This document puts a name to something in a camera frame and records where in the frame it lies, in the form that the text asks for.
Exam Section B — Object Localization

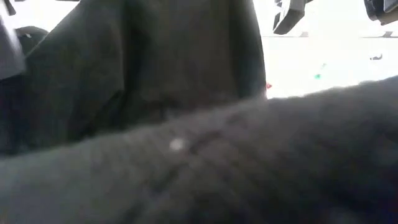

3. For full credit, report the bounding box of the black garment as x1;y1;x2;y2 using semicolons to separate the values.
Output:
0;0;398;224

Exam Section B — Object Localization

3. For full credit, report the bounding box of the black overhead crossbar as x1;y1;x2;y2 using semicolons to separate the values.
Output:
298;30;393;39

